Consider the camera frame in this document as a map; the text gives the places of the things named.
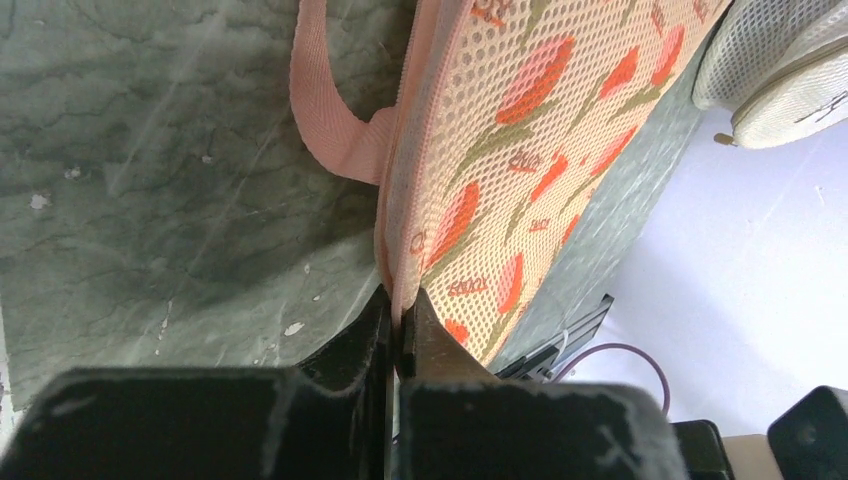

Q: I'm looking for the round white mesh pouch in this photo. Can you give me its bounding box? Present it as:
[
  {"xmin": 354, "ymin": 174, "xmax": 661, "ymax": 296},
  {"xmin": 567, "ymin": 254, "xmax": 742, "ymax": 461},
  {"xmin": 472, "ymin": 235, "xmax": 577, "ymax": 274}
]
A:
[{"xmin": 692, "ymin": 1, "xmax": 847, "ymax": 149}]

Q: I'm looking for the floral mesh laundry bag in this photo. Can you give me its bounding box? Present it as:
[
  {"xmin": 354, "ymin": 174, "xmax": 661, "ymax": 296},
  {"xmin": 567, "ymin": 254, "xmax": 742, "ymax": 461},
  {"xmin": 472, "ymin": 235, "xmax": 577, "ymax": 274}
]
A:
[{"xmin": 289, "ymin": 1, "xmax": 727, "ymax": 364}]

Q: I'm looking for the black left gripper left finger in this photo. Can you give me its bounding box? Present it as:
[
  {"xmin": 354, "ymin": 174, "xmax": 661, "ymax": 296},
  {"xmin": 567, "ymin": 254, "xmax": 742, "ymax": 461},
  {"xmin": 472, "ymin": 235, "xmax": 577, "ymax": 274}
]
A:
[{"xmin": 1, "ymin": 288, "xmax": 392, "ymax": 479}]

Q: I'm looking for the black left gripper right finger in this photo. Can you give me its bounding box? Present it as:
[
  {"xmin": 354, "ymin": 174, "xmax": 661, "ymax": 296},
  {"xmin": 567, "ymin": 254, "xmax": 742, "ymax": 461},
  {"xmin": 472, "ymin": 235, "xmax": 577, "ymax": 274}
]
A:
[{"xmin": 396, "ymin": 290, "xmax": 688, "ymax": 479}]

